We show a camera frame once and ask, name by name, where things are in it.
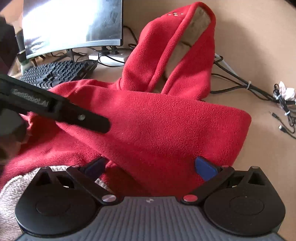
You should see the white cable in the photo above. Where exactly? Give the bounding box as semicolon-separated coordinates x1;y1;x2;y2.
214;53;237;76

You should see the crumpled white paper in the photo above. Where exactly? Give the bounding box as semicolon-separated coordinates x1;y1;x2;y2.
274;81;296;101

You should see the black monitor cable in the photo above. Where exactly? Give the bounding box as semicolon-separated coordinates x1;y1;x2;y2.
91;25;139;68

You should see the black keyboard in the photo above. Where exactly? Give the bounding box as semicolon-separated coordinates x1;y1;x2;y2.
18;59;99;90

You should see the white power strip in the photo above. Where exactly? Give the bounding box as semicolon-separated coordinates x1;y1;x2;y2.
67;47;129;67

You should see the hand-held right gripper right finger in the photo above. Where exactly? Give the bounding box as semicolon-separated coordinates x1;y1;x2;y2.
181;157;266;205

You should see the black cable bundle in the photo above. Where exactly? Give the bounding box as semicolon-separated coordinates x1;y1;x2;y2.
209;57;296;109

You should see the black plug cable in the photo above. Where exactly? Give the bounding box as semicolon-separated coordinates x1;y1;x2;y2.
279;125;296;140

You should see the black audio jack cable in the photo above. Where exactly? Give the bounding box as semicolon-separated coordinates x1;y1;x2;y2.
269;111;296;130

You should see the curved computer monitor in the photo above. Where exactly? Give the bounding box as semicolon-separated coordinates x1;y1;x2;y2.
22;0;124;60

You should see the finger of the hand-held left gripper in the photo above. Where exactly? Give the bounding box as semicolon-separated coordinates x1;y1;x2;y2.
47;98;110;134

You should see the red fleece hoodie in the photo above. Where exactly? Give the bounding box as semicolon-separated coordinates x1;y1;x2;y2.
0;2;252;241

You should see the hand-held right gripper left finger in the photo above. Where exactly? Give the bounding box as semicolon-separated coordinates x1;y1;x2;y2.
35;157;117;205

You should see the dark object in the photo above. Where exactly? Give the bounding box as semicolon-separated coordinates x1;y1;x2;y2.
0;15;25;76

